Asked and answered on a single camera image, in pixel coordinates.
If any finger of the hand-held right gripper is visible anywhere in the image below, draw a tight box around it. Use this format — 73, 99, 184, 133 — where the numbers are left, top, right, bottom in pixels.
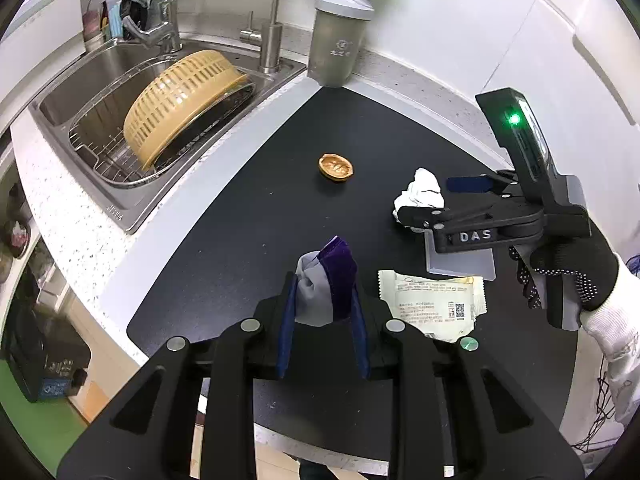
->
395, 199, 544, 239
446, 170, 526, 199

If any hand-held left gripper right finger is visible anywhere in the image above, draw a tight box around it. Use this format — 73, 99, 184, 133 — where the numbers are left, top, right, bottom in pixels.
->
347, 280, 586, 480

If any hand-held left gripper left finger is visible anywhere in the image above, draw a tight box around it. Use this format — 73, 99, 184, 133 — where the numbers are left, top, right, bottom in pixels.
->
56, 271, 301, 480

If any white tissue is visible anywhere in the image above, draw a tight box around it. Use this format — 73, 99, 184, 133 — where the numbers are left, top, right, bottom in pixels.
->
391, 167, 446, 231

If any purple and grey cloth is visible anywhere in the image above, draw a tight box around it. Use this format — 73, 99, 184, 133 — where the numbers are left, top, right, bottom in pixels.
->
294, 235, 358, 327

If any person's right hand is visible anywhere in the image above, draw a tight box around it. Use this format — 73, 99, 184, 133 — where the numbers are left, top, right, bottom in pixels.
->
509, 235, 621, 313

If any cream snack wrapper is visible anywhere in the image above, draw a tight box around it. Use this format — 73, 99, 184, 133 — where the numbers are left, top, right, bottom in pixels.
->
377, 270, 488, 344

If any black counter mat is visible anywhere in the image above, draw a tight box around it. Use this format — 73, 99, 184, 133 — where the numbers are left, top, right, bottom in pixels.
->
126, 85, 618, 463

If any brown walnut shell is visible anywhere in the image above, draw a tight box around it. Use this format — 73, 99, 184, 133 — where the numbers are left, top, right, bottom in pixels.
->
318, 153, 356, 181

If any grey shaker bottle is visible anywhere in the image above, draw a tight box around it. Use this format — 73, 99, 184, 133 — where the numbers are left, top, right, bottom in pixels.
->
305, 0, 379, 88

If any black storage box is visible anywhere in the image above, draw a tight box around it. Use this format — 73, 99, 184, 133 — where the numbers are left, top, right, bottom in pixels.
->
7, 305, 92, 403

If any tall gooseneck steel faucet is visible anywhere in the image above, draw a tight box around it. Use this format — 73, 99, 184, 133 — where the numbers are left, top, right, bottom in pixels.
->
240, 0, 291, 75

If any yellow plastic colander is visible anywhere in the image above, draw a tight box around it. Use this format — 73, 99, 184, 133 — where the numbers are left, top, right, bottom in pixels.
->
123, 50, 249, 173

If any steel pot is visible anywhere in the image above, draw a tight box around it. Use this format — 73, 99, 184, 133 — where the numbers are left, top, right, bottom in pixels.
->
2, 215, 32, 260

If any stainless steel sink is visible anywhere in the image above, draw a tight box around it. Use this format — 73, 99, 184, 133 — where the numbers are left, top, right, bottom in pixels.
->
28, 35, 308, 235

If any chrome kitchen faucet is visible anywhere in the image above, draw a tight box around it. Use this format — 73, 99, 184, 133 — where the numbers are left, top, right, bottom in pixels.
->
122, 0, 183, 53

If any blue dish soap bottle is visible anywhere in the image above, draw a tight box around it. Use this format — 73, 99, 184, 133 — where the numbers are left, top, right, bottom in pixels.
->
102, 0, 126, 40

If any dark red bottle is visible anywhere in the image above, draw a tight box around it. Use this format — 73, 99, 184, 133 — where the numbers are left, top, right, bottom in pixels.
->
81, 9, 106, 43

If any white countertop dishwasher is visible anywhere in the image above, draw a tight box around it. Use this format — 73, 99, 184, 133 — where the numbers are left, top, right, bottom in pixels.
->
0, 0, 83, 56

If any wire sink rack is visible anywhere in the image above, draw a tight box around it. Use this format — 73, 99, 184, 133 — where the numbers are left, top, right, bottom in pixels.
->
68, 57, 256, 188

